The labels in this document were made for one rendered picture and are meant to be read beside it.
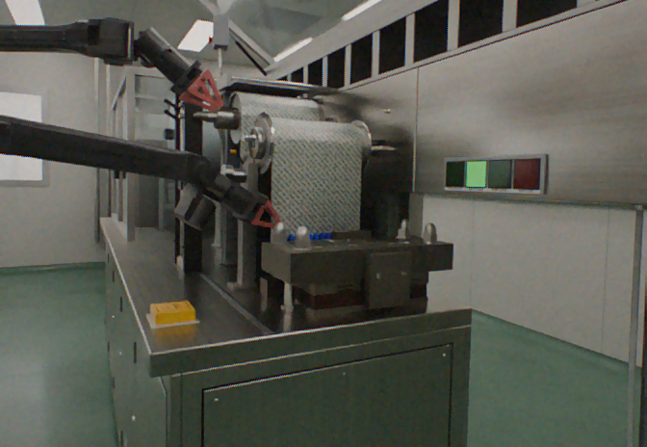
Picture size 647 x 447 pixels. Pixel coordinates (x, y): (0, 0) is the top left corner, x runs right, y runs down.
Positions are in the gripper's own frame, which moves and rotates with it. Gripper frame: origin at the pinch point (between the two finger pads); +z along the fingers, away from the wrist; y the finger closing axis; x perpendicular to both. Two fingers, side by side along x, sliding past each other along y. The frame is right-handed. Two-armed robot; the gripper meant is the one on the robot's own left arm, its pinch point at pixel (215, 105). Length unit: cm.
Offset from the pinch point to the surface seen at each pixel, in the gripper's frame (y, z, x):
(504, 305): -163, 285, 89
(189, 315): 17.1, 19.6, -37.6
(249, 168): -3.1, 15.5, -4.7
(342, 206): 3.9, 37.7, 2.0
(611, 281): -78, 263, 118
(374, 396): 29, 56, -29
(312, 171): 4.1, 26.0, 3.1
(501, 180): 40, 44, 16
